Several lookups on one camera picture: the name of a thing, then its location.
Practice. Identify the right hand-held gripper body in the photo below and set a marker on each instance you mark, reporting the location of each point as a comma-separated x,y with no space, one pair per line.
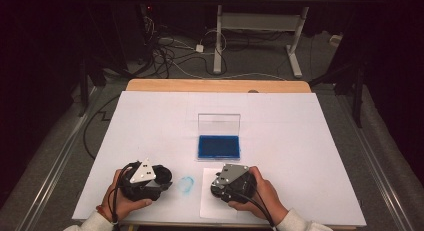
238,186

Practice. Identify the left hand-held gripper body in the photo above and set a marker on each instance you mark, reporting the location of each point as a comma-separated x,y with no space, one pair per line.
141,186

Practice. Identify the black round stamp cap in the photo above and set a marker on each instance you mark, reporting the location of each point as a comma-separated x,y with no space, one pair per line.
165,173

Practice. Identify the white paper sheet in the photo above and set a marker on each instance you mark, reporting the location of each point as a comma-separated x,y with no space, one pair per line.
208,207

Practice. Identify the person's left hand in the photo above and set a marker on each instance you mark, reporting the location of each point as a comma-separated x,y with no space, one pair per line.
125,207

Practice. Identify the person's right hand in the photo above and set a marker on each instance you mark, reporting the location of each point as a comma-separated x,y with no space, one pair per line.
266,197

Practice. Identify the clear round cap blue stained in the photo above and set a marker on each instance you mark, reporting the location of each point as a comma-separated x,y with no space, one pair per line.
186,185

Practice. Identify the blue ink pad clear lid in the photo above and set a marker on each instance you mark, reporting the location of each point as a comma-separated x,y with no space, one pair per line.
218,146

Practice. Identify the person's left white sleeve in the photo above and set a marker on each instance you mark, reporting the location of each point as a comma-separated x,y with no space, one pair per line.
95,224

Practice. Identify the person's white sleeve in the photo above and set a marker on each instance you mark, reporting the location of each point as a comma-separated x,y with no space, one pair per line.
300,222
95,224

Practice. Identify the large white board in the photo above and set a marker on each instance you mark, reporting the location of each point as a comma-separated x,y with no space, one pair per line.
160,124

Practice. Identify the person's right white sleeve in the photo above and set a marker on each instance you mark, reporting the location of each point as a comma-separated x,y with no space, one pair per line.
300,222

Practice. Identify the wooden table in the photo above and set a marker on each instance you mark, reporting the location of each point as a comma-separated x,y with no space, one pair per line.
200,85

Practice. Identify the white power adapter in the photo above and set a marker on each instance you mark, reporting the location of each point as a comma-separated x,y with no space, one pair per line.
199,48

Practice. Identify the black metal stand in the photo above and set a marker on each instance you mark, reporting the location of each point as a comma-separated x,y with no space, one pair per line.
358,101

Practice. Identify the metal floor rail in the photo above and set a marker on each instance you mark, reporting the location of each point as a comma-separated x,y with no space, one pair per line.
380,177
53,171

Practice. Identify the white metal desk frame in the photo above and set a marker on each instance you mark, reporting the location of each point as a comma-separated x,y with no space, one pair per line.
260,21

